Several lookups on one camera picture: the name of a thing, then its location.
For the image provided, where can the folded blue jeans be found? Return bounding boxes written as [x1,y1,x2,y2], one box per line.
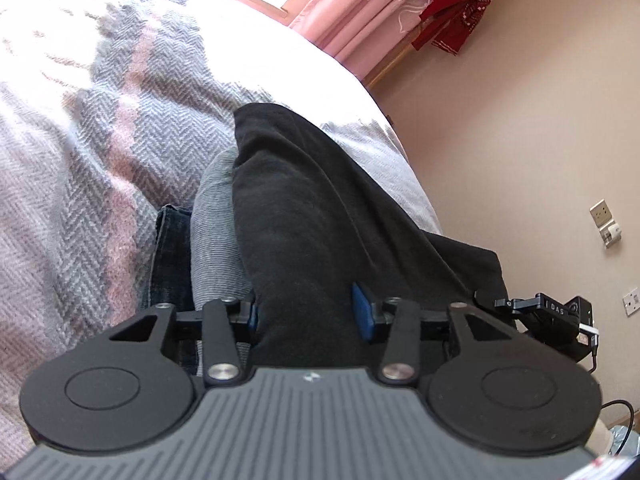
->
[141,202,202,376]

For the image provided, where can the wall socket with plug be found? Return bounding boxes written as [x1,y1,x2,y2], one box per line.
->
[590,200,622,249]

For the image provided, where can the folded light grey garment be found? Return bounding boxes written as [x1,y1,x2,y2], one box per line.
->
[190,146,253,385]

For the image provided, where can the grey herringbone bed blanket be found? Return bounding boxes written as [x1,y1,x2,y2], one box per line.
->
[1,0,439,466]

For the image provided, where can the red cloth on curtain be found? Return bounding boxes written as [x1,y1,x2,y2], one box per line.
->
[411,0,491,55]

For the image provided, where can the black sweatpants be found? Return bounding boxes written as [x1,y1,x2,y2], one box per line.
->
[232,104,506,368]

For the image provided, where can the white wall switch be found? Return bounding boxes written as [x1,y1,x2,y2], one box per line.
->
[623,287,640,316]

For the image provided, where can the pink curtain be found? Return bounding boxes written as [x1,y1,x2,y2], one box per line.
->
[199,0,507,82]

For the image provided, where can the black cable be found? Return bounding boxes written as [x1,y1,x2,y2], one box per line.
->
[596,398,637,456]

